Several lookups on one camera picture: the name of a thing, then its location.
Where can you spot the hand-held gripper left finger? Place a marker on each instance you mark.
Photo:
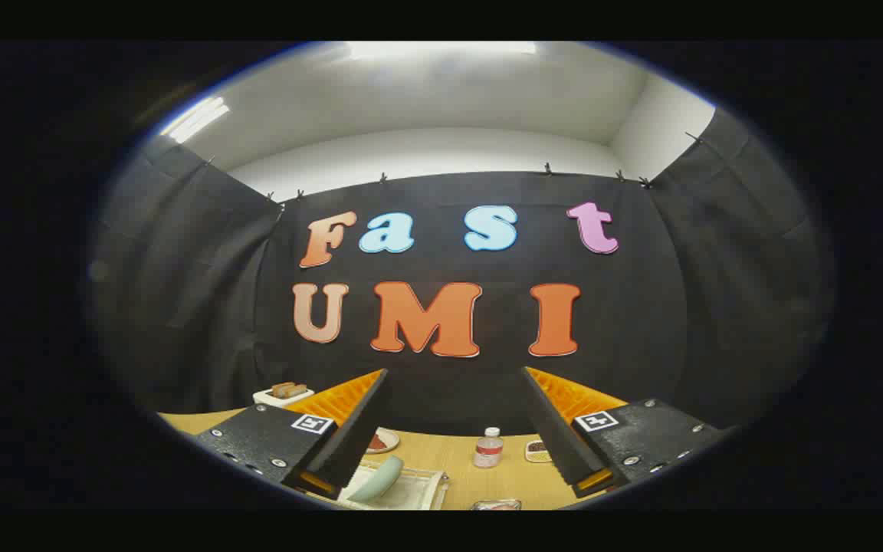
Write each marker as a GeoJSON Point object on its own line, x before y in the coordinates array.
{"type": "Point", "coordinates": [357, 429]}

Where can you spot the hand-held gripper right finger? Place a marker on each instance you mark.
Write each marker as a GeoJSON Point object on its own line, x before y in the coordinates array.
{"type": "Point", "coordinates": [553, 429]}

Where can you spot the green plate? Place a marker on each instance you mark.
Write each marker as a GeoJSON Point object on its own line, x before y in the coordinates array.
{"type": "Point", "coordinates": [377, 479]}

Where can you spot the white divided dish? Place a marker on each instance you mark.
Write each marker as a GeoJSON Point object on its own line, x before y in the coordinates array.
{"type": "Point", "coordinates": [538, 457]}

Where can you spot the white round serving plate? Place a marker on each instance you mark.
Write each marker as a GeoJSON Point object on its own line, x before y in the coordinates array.
{"type": "Point", "coordinates": [391, 438]}

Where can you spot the red meat piece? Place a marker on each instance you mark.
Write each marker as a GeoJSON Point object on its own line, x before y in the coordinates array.
{"type": "Point", "coordinates": [377, 442]}

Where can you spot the clear bottle red label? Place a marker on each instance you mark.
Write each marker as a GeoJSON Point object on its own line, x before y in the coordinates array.
{"type": "Point", "coordinates": [488, 451]}

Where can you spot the brown toast slice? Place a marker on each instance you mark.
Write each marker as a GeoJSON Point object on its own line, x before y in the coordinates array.
{"type": "Point", "coordinates": [282, 389]}
{"type": "Point", "coordinates": [300, 391]}

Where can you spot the white toaster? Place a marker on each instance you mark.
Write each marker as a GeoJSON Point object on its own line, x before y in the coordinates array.
{"type": "Point", "coordinates": [267, 399]}

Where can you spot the ceiling light panel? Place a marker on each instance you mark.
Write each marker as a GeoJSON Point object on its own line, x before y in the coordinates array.
{"type": "Point", "coordinates": [195, 119]}

